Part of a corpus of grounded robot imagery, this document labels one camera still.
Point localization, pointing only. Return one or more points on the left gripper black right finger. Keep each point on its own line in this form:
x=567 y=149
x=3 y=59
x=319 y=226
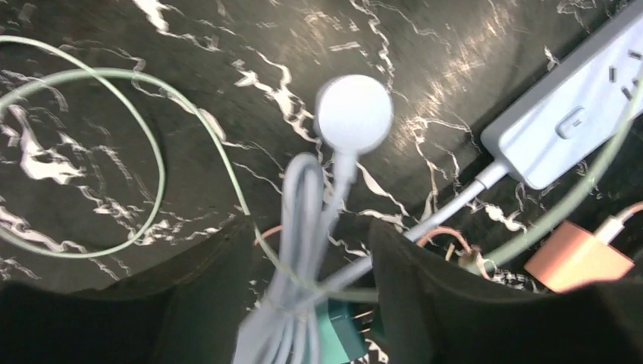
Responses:
x=435 y=312

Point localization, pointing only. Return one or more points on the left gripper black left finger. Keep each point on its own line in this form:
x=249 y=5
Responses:
x=184 y=310

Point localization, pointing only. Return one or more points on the teal plug adapter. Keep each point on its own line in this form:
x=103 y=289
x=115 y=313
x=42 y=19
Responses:
x=339 y=336

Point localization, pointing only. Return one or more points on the small pink usb charger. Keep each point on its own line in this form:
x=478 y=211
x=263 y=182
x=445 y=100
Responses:
x=573 y=256

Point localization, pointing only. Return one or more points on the light blue power strip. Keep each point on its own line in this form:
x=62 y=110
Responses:
x=573 y=109

